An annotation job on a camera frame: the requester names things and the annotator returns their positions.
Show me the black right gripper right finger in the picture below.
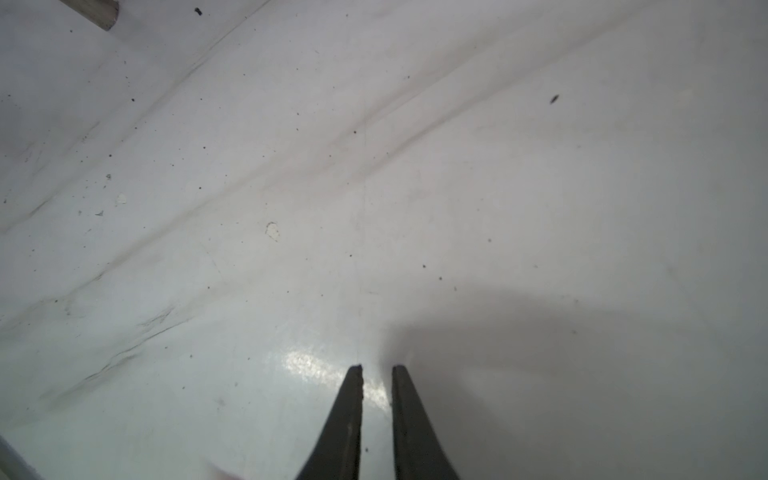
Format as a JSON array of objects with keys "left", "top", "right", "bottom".
[{"left": 392, "top": 365, "right": 459, "bottom": 480}]

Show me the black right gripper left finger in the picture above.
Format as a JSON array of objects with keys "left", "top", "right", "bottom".
[{"left": 297, "top": 365, "right": 364, "bottom": 480}]

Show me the white two-tier shelf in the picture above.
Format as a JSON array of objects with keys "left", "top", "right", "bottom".
[{"left": 60, "top": 0, "right": 120, "bottom": 31}]

